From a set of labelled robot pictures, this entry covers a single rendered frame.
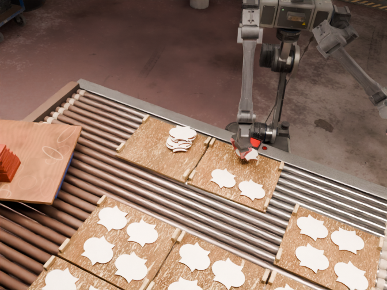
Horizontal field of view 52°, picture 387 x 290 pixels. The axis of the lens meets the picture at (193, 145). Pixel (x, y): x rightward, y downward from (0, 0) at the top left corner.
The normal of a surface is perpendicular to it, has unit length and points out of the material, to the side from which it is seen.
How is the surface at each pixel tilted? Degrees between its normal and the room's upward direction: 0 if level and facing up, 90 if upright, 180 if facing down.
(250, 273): 0
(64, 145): 0
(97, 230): 0
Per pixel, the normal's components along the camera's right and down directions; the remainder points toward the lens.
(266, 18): -0.11, 0.70
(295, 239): 0.05, -0.71
